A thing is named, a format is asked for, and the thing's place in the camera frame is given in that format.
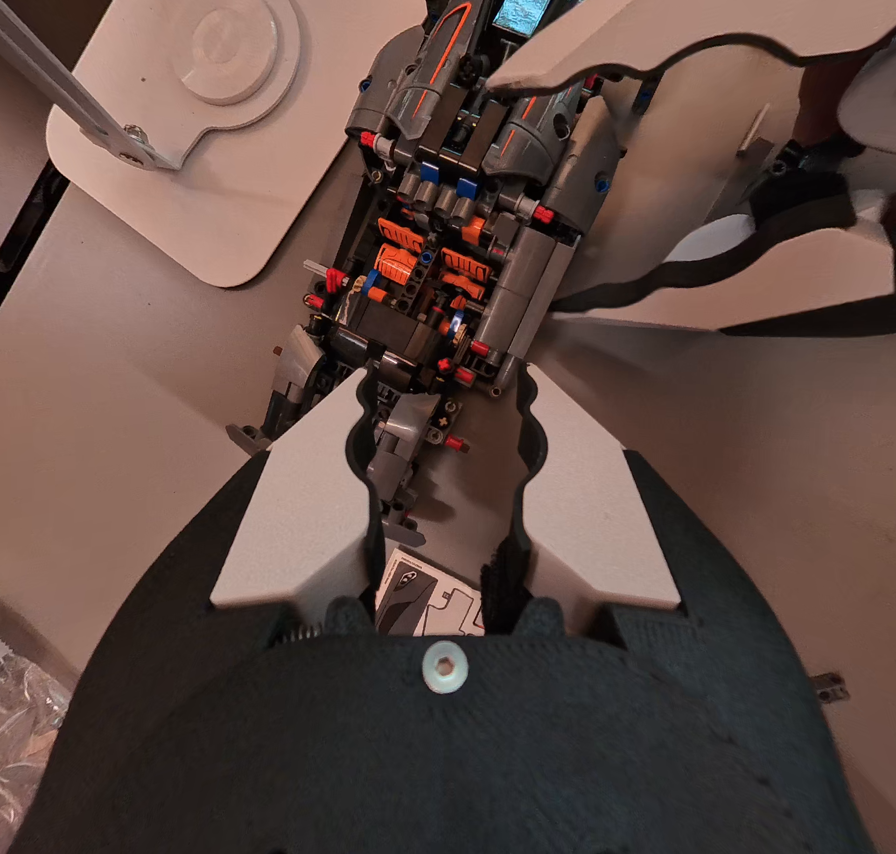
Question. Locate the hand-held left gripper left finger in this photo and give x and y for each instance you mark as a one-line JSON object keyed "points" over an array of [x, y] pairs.
{"points": [[301, 518]]}

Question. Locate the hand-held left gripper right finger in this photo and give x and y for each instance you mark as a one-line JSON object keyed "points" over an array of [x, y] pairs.
{"points": [[595, 518]]}

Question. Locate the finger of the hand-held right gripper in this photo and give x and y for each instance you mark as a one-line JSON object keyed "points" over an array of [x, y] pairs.
{"points": [[700, 0], [770, 287]]}

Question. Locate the grey black lego car model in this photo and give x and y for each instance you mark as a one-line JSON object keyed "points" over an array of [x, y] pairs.
{"points": [[518, 287]]}

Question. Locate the lego sticker sheet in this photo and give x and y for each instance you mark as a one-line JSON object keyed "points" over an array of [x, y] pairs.
{"points": [[434, 602]]}

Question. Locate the small grey lego connector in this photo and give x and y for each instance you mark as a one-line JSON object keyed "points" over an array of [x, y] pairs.
{"points": [[831, 686]]}

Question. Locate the clear plastic parts bag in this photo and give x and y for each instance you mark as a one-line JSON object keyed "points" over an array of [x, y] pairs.
{"points": [[28, 714]]}

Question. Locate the white book stand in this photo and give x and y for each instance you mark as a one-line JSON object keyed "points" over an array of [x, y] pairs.
{"points": [[231, 189]]}

